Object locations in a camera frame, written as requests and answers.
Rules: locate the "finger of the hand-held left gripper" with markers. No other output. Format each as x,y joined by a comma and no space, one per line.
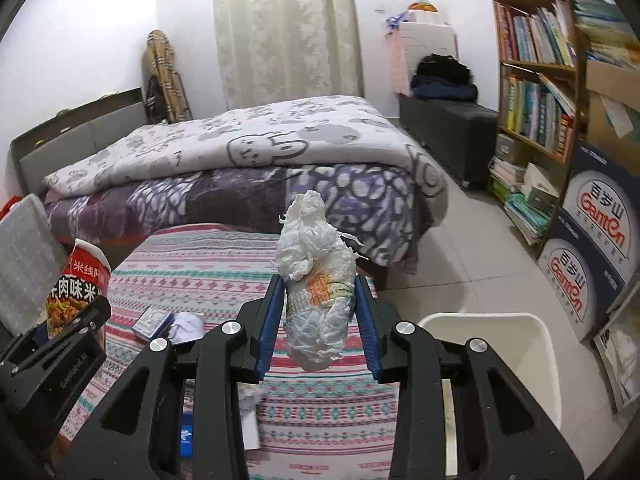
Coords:
85,312

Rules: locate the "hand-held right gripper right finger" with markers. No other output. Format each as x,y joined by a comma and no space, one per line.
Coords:
369,330

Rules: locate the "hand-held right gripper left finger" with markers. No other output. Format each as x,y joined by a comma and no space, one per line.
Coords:
267,330

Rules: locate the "red noodle packet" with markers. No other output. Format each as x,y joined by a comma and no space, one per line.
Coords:
75,285

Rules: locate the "small blue white carton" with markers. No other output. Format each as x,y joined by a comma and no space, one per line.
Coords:
150,324

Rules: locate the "white tissue wad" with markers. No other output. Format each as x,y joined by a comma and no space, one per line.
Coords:
315,260

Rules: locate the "white plastic bin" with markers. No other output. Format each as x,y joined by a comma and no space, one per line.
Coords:
525,360

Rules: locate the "striped patterned cloth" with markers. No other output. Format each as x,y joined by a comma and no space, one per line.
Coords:
225,270

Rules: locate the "white grid panel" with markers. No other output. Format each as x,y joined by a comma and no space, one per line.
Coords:
25,260

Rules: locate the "white box with blue side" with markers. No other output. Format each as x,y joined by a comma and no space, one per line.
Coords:
250,430

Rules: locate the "purple patterned blanket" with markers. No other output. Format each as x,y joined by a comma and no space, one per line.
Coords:
175,200

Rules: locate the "grey bed headboard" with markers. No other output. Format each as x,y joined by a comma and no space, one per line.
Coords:
75,125

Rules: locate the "stack of flat books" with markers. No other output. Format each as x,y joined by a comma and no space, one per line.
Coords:
520,210

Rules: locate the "blue printed water carton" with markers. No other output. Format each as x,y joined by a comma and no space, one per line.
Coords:
575,290
600,200

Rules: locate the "dark storage bench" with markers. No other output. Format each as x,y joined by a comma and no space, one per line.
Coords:
450,130

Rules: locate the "small beige box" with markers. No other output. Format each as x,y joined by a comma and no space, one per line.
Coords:
540,187

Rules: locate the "folded bamboo mat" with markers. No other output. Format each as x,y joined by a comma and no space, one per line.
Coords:
162,80

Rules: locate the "stack of white papers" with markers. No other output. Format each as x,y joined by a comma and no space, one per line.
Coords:
622,360

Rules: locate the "pink cloth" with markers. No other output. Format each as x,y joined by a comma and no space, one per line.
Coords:
397,65

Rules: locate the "black bag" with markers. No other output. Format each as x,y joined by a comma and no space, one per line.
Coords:
442,67

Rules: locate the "row of thick upright books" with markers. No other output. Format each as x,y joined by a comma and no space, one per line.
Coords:
537,115

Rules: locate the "cream lace curtain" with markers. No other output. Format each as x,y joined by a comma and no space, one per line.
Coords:
285,35

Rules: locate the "white drawer cabinet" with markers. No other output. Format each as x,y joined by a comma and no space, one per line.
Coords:
430,40

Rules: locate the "wooden bookshelf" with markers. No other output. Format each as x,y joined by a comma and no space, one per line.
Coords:
575,110

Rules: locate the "blue white cloth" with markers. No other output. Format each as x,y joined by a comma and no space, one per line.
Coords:
397,19

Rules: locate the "orange yellow item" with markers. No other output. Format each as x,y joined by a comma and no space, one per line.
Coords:
424,6

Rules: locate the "brown cardboard box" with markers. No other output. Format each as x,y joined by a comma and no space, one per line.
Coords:
612,110

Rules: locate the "row of thin upright books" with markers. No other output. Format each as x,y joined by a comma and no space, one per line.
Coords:
535,35

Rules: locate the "pile of books on carton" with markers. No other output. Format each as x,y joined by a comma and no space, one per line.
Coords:
605,25

